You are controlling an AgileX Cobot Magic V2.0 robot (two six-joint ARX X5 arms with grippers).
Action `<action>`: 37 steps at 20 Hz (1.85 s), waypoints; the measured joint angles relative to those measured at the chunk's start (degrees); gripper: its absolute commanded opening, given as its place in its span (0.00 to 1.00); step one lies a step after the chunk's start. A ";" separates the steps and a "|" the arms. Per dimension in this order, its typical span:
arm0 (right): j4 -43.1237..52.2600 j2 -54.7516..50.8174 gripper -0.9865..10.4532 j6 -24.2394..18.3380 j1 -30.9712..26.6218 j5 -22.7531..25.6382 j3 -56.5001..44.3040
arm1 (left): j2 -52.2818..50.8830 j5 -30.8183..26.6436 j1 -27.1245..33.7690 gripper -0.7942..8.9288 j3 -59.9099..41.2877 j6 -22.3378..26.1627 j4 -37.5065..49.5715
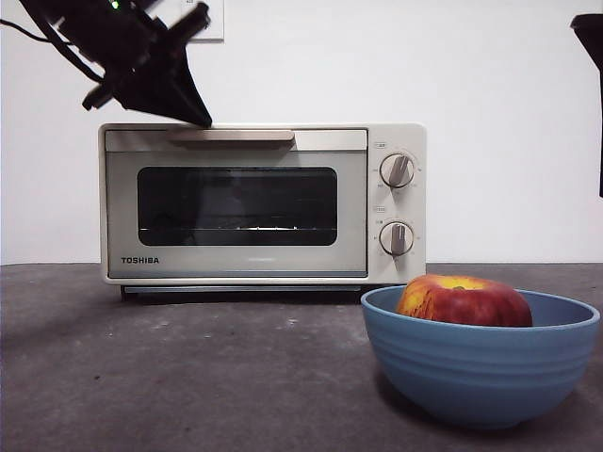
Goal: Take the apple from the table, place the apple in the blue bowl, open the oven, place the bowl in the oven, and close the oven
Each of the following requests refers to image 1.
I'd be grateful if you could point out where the oven door with beige handle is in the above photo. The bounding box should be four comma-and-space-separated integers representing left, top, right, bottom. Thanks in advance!
104, 129, 369, 279

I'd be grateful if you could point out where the red yellow apple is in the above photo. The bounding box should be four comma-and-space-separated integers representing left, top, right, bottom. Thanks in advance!
395, 274, 533, 329

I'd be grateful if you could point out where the blue ribbed bowl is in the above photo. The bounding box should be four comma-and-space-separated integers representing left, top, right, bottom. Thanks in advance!
360, 284, 602, 430

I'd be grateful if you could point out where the silver oven crumb tray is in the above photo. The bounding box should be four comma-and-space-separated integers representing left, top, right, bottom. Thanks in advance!
122, 283, 363, 295

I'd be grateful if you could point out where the cream Toshiba toaster oven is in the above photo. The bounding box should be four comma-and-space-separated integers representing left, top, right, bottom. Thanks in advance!
97, 121, 429, 302

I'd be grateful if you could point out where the beige oven knob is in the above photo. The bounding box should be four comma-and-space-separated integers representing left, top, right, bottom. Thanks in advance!
379, 219, 416, 258
379, 153, 416, 189

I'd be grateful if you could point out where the white wall socket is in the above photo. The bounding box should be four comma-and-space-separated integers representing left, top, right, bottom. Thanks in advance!
184, 0, 226, 43

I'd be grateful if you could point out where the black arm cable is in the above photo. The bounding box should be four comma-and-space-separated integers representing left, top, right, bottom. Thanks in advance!
0, 17, 106, 82

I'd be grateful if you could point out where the metal wire oven rack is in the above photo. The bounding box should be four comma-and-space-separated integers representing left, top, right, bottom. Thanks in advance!
139, 224, 338, 234

